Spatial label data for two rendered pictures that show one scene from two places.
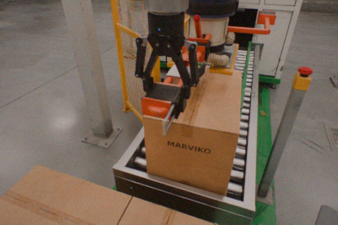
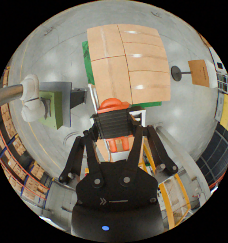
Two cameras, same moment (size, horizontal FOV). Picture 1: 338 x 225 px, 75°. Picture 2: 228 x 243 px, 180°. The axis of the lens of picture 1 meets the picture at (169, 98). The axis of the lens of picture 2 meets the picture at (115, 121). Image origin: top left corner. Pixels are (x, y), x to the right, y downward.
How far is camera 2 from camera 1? 0.42 m
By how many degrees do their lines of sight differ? 36
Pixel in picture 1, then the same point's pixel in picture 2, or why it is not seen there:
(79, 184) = (153, 99)
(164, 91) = (114, 126)
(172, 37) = (93, 198)
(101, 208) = (140, 94)
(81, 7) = (189, 166)
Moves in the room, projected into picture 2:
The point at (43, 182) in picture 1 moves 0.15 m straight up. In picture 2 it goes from (164, 95) to (171, 96)
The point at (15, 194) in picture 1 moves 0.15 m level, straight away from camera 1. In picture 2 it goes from (167, 87) to (174, 92)
